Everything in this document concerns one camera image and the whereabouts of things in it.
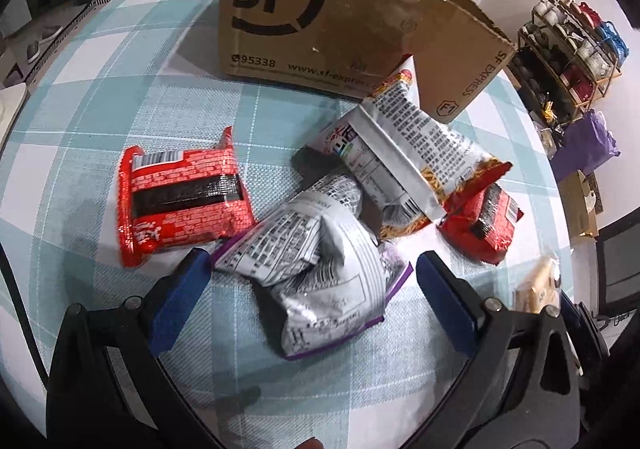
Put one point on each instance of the silver purple-edged snack packet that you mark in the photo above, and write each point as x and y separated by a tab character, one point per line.
325	289

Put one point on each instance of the grey slipper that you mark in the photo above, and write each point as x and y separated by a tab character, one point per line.
45	41

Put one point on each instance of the person's left hand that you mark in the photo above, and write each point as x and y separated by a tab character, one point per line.
306	444

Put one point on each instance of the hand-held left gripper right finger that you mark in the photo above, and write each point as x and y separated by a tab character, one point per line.
447	304

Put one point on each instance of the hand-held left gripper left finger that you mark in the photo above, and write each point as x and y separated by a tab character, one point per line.
180	299

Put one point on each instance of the red black-striped snack packet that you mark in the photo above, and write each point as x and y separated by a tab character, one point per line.
190	219
485	229

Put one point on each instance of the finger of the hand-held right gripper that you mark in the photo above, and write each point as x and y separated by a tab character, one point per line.
569	309

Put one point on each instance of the beige snack packet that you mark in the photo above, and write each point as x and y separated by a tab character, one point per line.
537	286

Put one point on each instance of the yellow toy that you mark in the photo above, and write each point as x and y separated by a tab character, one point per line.
547	110

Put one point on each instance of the white side cabinet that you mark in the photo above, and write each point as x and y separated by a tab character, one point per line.
10	109

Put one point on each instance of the purple bag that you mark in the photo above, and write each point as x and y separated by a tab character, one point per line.
585	144

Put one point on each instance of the rows of assorted shoes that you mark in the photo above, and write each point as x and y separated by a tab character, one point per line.
612	36

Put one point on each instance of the silver orange snack packet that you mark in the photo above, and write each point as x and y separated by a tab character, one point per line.
425	144

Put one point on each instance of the cardboard box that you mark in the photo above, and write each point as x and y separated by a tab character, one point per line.
575	209
350	29

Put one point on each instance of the wooden shoe rack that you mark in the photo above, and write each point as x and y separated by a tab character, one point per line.
602	91

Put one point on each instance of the open cardboard box on floor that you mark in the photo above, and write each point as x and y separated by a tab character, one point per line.
575	209

